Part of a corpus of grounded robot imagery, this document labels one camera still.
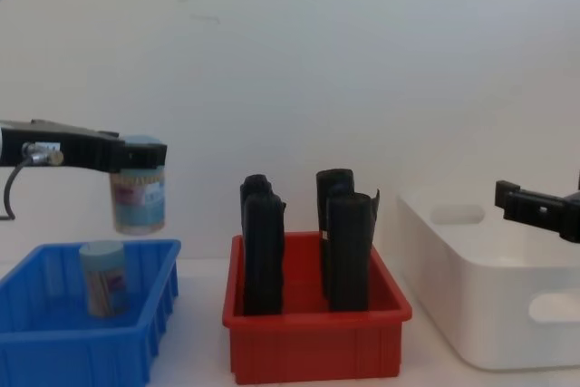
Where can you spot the black rolled bag bundle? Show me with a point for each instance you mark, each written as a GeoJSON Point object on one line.
{"type": "Point", "coordinates": [349, 260]}
{"type": "Point", "coordinates": [335, 180]}
{"type": "Point", "coordinates": [265, 260]}
{"type": "Point", "coordinates": [256, 185]}

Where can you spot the blue plastic bin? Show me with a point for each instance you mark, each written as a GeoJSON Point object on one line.
{"type": "Point", "coordinates": [68, 351]}

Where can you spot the clear toothpick jar blue lid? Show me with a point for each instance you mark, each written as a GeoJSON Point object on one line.
{"type": "Point", "coordinates": [138, 206]}
{"type": "Point", "coordinates": [103, 278]}

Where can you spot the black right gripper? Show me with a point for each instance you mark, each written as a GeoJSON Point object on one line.
{"type": "Point", "coordinates": [572, 219]}

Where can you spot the red plastic bin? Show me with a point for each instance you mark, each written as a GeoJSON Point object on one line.
{"type": "Point", "coordinates": [312, 341]}

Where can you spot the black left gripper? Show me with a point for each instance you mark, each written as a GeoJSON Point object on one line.
{"type": "Point", "coordinates": [81, 151]}

